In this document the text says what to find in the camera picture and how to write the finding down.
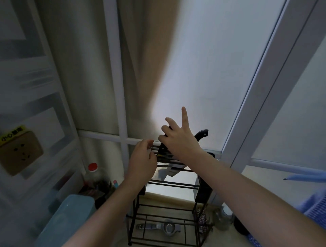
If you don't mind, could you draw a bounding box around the person's right hand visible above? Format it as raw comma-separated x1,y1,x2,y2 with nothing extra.
158,106,205,166

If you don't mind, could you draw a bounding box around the person's left hand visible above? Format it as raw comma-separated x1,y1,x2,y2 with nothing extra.
124,138,158,189

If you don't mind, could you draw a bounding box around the black-handled knife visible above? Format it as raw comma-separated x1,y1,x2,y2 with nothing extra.
155,129,209,183

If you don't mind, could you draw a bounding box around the black metal knife rack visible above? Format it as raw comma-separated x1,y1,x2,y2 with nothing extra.
126,145,217,247

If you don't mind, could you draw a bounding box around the person's right forearm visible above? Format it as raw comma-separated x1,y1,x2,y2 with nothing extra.
188,152,326,247

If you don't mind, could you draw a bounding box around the person's left forearm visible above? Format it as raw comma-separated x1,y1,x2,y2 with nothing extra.
62,178,147,247

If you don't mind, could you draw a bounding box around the red-capped plastic bottle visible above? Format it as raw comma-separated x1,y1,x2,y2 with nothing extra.
83,163,112,202

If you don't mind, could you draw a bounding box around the black utensil holder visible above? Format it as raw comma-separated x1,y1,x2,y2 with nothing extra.
195,175,213,204

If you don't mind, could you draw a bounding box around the metal lemon squeezer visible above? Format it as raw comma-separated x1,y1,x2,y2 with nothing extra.
135,220,182,236

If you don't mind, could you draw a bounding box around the spotted fabric pouch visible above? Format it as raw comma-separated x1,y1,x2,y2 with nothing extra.
197,207,213,236

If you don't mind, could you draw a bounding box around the glass jar with metal lid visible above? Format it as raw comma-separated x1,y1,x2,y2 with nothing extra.
213,203,235,231

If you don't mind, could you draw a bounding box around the light blue plastic box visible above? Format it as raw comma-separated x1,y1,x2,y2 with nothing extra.
34,194,97,247

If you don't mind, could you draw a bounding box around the black round container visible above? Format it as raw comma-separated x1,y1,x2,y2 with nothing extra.
233,216,251,236

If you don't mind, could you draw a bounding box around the beige curtain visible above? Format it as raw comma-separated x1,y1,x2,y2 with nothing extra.
35,0,181,140

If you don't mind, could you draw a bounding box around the light blue clothes hanger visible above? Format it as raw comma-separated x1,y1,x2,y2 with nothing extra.
283,174,326,183

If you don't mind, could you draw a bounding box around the blue checkered cloth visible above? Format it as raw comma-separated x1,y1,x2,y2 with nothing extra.
246,186,326,247

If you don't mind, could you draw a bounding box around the white window frame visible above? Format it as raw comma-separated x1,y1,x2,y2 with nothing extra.
77,0,326,207

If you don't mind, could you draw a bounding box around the beige wall socket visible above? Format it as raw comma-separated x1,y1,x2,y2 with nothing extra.
0,131,44,176

